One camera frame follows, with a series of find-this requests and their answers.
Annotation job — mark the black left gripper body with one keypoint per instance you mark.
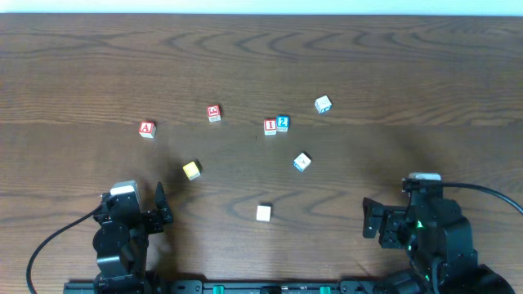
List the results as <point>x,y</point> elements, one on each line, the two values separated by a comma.
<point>153,220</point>

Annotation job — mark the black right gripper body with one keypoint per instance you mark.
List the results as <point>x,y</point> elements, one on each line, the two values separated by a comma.
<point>386,223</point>

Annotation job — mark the red letter A block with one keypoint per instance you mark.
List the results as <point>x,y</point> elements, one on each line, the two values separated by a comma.
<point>147,129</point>

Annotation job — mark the blue number 2 block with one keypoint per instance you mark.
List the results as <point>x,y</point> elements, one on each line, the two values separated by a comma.
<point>282,123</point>

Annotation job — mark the red letter I block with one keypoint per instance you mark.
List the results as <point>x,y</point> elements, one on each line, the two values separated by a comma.
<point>270,127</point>

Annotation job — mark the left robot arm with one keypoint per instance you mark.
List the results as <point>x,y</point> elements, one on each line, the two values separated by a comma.
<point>121,244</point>

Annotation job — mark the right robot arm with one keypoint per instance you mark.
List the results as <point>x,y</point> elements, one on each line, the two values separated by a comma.
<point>454,270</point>

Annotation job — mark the yellow pineapple block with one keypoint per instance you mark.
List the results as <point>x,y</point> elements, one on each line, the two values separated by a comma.
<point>191,170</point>

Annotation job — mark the blue bird picture block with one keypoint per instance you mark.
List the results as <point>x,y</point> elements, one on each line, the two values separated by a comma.
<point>302,162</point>

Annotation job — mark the plain white wooden block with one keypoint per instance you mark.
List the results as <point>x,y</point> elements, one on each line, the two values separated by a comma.
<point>263,213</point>

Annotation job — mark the red letter G block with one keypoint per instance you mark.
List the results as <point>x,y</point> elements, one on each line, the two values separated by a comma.
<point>214,113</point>

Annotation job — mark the white blue tilted block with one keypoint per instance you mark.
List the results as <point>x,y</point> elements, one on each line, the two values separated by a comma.
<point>323,104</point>

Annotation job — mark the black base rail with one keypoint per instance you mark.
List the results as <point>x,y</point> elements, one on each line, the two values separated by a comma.
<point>349,286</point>

